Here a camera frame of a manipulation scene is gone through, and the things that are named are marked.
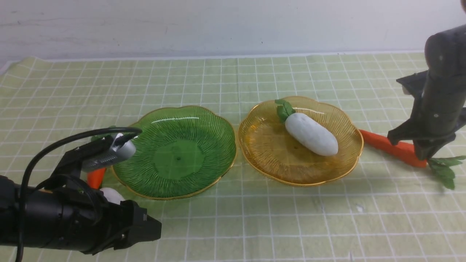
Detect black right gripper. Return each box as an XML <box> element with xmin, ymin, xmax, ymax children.
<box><xmin>387</xmin><ymin>25</ymin><xmax>466</xmax><ymax>160</ymax></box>

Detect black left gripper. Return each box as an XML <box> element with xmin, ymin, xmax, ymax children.
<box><xmin>44</xmin><ymin>175</ymin><xmax>162</xmax><ymax>255</ymax></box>

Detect white toy radish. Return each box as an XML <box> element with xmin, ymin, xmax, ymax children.
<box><xmin>275</xmin><ymin>99</ymin><xmax>339</xmax><ymax>156</ymax></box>
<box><xmin>99</xmin><ymin>187</ymin><xmax>125</xmax><ymax>205</ymax></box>

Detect orange toy carrot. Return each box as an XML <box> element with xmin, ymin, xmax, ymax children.
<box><xmin>87</xmin><ymin>126</ymin><xmax>117</xmax><ymax>190</ymax></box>
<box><xmin>359</xmin><ymin>129</ymin><xmax>466</xmax><ymax>190</ymax></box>

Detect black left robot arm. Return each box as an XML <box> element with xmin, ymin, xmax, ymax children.
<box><xmin>1</xmin><ymin>176</ymin><xmax>162</xmax><ymax>255</ymax></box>

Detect green ribbed plastic plate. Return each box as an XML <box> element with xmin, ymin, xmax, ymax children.
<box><xmin>111</xmin><ymin>106</ymin><xmax>237</xmax><ymax>200</ymax></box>

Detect amber ribbed plastic plate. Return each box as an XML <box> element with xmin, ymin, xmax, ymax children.
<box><xmin>237</xmin><ymin>96</ymin><xmax>364</xmax><ymax>186</ymax></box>

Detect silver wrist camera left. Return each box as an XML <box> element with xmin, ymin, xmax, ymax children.
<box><xmin>82</xmin><ymin>133</ymin><xmax>137</xmax><ymax>172</ymax></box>

